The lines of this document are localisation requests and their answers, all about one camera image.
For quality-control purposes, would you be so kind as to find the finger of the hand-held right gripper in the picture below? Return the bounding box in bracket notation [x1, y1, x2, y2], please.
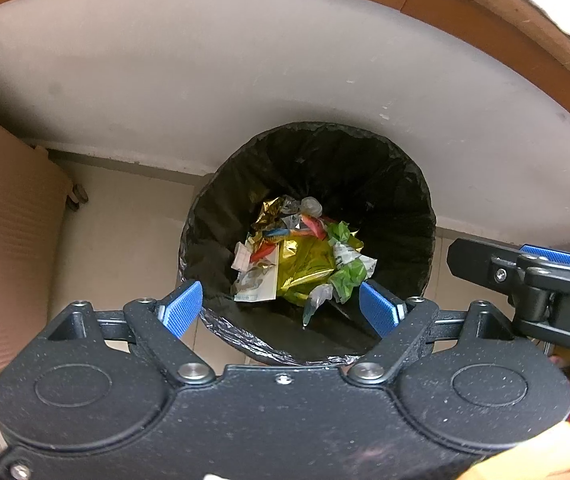
[447, 238, 552, 312]
[517, 244, 570, 273]

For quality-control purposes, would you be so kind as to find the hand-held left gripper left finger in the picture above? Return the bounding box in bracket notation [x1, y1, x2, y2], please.
[47, 280, 217, 388]

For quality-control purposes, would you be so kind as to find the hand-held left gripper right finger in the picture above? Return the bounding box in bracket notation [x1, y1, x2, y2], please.
[347, 280, 518, 387]

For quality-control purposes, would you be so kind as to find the green clear plastic wrapper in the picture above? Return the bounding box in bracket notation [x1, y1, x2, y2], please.
[302, 284, 334, 328]

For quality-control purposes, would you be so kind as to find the large gold foil bag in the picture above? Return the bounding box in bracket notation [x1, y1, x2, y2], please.
[276, 235, 340, 307]

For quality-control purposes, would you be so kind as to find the white blue paper bag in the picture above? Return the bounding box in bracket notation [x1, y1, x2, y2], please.
[233, 242, 282, 303]

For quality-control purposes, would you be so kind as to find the colourful snack wrapper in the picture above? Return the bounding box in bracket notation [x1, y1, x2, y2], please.
[249, 214, 326, 262]

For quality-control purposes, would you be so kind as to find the trash bin with black bag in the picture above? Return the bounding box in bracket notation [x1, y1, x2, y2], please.
[178, 120, 438, 367]

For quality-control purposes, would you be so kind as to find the small gold foil wrapper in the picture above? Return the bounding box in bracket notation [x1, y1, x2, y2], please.
[256, 198, 292, 234]

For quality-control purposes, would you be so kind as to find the small clear wrapper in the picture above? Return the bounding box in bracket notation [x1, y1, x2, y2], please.
[285, 196, 324, 226]

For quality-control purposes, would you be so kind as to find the tan blurred object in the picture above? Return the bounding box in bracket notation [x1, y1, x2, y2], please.
[457, 417, 570, 480]

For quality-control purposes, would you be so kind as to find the small furniture foot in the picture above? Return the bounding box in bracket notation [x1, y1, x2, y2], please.
[66, 185, 89, 209]

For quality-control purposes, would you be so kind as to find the brown ribbed panel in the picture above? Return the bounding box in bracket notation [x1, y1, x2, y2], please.
[0, 99, 73, 382]

